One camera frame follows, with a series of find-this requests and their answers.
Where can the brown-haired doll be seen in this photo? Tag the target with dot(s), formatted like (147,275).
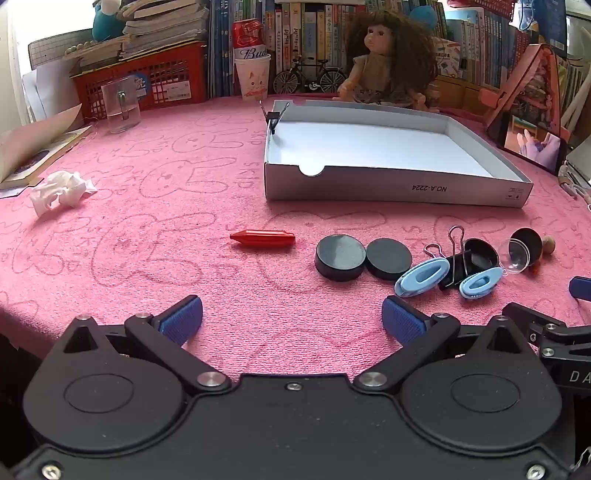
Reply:
(378,46)

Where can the clear plastic dome lid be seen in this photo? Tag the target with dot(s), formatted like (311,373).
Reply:
(516,263)

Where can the dark blue box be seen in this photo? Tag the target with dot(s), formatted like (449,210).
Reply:
(540,18)

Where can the grey flat case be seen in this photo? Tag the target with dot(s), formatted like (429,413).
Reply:
(579,161)

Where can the white cat-print paper cup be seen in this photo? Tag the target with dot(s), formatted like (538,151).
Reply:
(251,78)

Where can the white cardboard box tray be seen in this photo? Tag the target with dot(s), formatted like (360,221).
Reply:
(369,152)

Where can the row of books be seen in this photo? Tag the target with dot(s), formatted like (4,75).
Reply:
(304,32)

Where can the black round case red trim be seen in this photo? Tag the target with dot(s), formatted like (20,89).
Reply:
(480,257)

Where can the small black binder clip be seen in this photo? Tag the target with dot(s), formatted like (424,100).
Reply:
(273,121)

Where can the white grid board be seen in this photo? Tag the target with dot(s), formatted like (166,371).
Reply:
(51,50)

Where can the red beer can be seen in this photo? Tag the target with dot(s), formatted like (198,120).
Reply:
(248,39)

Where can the black toy bicycle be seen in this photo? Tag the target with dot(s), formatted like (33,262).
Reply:
(285,83)

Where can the white pipe frame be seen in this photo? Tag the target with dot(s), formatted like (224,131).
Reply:
(577,108)

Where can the black round lid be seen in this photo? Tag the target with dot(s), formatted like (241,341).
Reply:
(531,242)

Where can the small blue white plush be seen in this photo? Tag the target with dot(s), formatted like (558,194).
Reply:
(104,23)

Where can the black smartphone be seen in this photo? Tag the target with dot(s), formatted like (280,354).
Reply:
(535,143)

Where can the large red plastic basket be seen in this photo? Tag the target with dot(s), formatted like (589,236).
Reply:
(152,83)

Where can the clear glass cup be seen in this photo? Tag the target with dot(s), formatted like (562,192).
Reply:
(121,113)

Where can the stack of lying books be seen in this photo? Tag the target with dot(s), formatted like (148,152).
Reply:
(161,23)

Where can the pink triangular phone stand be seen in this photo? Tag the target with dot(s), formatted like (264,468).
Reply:
(531,83)

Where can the red crayon-shaped plastic toy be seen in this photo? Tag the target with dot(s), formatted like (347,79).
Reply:
(263,238)

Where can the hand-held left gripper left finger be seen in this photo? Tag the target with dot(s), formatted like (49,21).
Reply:
(180,321)

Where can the crumpled white tissue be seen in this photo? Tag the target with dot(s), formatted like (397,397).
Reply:
(57,189)

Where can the pink bunny-print cloth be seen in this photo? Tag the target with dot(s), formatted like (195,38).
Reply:
(138,230)

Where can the large black binder clip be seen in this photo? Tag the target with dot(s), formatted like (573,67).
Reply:
(455,272)

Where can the black round puck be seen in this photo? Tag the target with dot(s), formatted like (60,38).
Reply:
(339,258)
(388,259)

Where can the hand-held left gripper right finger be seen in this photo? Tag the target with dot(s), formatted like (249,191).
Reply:
(401,321)

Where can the small red plastic basket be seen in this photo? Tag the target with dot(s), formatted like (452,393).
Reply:
(485,7)

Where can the open book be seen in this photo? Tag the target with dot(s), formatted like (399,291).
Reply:
(32,147)

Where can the brown hazelnut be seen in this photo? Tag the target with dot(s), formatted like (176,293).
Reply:
(548,244)

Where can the white printed cardboard box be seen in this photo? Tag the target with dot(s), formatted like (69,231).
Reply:
(448,57)

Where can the light blue hair clip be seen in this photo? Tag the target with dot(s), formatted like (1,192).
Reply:
(408,286)
(468,290)

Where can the wooden drawer shelf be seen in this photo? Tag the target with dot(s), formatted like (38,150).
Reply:
(461,92)

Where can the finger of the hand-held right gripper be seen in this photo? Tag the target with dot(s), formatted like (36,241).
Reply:
(581,288)
(521,316)

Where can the big blue plush toy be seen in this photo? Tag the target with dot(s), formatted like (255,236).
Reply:
(425,16)

